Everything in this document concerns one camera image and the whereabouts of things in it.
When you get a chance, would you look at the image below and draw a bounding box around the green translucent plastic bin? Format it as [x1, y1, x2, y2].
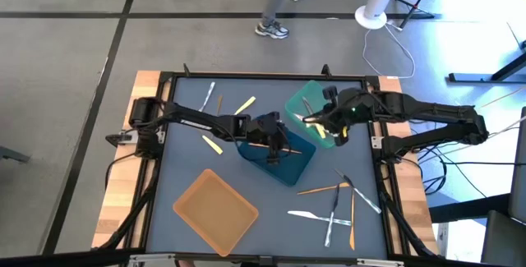
[284, 79, 357, 150]

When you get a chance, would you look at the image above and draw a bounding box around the grey table mat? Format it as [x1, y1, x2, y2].
[146, 76, 390, 260]

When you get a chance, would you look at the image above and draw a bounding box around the black desk foot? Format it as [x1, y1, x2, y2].
[447, 40, 526, 84]
[429, 194, 510, 223]

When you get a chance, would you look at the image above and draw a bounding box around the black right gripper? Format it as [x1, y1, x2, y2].
[302, 85, 373, 148]

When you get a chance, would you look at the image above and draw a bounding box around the black tripod stand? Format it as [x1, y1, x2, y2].
[394, 0, 443, 30]

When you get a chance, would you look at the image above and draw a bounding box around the silver metal bracket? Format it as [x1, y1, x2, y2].
[356, 258, 406, 267]
[127, 253, 178, 267]

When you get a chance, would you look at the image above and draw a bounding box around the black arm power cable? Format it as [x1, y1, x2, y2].
[104, 154, 139, 190]

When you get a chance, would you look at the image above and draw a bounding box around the blue plastic bin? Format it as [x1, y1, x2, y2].
[237, 115, 317, 188]

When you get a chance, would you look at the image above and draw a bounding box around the orange translucent plastic bin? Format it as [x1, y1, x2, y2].
[172, 168, 260, 259]

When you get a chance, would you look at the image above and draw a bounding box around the dark grey furniture piece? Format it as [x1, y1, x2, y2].
[480, 106, 526, 267]

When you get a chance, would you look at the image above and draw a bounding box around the black aluminium table frame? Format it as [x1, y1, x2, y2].
[94, 69, 447, 267]

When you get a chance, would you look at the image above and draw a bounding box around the silver knife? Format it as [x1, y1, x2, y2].
[287, 210, 353, 227]

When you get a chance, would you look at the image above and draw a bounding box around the yellow floor cable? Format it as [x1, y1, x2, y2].
[450, 87, 526, 117]

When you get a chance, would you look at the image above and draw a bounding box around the black floor cable bundle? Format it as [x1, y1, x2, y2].
[408, 114, 526, 198]

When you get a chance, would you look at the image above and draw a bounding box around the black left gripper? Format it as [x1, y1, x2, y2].
[246, 111, 293, 165]

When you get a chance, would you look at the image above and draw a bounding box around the white fan power cable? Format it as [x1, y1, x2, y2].
[362, 22, 417, 80]

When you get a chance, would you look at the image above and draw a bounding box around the white floor cable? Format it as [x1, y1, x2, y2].
[468, 117, 526, 147]

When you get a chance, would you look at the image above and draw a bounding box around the grey furniture foot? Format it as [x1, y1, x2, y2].
[0, 145, 32, 164]

